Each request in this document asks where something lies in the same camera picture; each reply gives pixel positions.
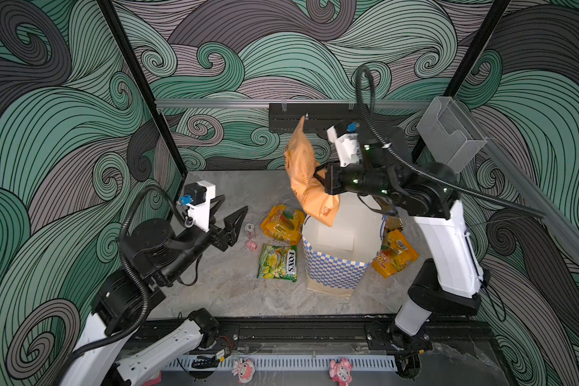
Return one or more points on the pink pig figurine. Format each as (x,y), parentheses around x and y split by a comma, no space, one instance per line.
(340,371)
(244,370)

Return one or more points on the aluminium rail back wall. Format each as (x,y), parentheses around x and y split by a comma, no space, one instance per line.
(225,103)

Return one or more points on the white slotted cable duct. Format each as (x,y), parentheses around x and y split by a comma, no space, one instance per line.
(268,363)

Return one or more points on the checkered paper bag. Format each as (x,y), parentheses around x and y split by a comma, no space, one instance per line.
(337,257)

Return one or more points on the brown snack bag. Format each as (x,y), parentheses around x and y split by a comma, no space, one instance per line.
(392,223)

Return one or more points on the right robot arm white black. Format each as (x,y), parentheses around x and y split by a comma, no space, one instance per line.
(450,278)

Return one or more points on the orange paper pouch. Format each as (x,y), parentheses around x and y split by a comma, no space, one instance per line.
(301,165)

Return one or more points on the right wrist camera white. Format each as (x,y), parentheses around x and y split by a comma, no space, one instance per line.
(344,137)

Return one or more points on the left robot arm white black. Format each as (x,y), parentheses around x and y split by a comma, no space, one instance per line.
(153,257)

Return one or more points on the small pink candy toy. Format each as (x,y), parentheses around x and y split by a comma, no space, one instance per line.
(251,244)

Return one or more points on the yellow orange gummy snack bag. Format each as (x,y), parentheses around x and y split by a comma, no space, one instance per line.
(284,225)

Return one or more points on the black perforated wall tray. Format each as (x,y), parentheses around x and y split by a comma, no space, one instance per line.
(318,118)

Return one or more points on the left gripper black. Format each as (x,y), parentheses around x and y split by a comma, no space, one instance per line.
(221,237)

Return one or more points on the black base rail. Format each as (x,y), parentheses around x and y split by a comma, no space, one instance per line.
(374,332)

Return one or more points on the pink pig figurine middle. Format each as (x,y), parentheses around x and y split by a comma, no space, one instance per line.
(244,370)

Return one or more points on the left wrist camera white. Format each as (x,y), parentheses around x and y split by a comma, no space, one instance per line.
(196,201)

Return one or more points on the green Fox's candy bag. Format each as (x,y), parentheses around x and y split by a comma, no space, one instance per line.
(278,262)

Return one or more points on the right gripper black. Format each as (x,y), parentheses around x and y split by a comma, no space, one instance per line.
(337,178)

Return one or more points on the clear plastic wall holder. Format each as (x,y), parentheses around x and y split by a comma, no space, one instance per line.
(451,133)

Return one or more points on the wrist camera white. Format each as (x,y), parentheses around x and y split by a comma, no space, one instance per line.
(344,137)
(196,201)

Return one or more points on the pink pig figurine right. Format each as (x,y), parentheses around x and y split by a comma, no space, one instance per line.
(340,371)

